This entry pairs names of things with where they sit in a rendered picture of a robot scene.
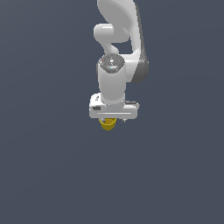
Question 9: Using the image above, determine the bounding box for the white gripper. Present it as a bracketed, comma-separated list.
[88, 93, 140, 124]

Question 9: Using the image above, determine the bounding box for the yellow cup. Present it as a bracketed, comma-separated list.
[98, 117, 118, 131]

